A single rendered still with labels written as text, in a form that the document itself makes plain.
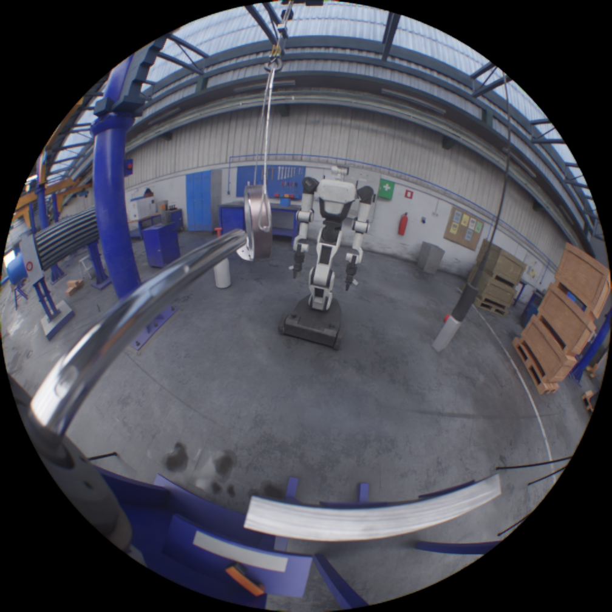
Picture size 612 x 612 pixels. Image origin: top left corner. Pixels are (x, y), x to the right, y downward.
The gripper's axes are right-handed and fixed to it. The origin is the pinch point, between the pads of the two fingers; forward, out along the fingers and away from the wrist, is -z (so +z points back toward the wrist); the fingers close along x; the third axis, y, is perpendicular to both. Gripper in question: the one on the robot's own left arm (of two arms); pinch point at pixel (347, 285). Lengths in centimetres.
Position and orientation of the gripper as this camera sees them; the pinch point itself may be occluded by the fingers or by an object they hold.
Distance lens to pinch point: 158.5
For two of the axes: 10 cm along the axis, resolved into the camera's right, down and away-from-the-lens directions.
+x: -2.5, 3.5, -9.0
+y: 9.6, 2.4, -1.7
